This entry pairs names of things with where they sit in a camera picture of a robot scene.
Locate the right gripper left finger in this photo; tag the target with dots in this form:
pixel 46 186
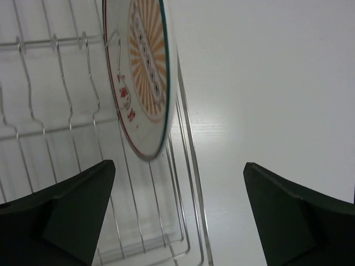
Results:
pixel 58 225

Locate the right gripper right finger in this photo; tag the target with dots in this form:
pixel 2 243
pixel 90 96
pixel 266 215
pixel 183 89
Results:
pixel 297 225

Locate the orange sunburst plate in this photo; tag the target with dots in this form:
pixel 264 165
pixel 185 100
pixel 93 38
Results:
pixel 141 55

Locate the wire dish rack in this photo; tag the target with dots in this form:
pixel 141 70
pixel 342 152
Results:
pixel 59 118

